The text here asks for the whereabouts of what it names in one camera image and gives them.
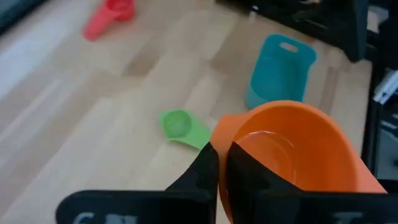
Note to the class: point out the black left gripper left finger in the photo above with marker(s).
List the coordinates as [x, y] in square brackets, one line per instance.
[155, 208]

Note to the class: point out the black table frame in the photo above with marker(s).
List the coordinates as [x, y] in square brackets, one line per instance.
[370, 130]

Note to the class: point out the red measuring cup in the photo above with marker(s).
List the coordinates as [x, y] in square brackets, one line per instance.
[105, 15]

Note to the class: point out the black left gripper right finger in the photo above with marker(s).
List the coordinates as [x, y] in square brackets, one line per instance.
[280, 208]

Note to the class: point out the silver aluminium brace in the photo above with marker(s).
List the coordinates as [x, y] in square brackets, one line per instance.
[385, 87]

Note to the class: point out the green measuring cup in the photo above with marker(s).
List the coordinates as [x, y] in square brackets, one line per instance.
[180, 127]

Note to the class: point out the teal plastic basket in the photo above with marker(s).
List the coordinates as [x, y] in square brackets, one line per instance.
[280, 74]

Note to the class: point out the orange measuring cup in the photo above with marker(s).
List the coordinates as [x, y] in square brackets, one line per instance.
[311, 130]

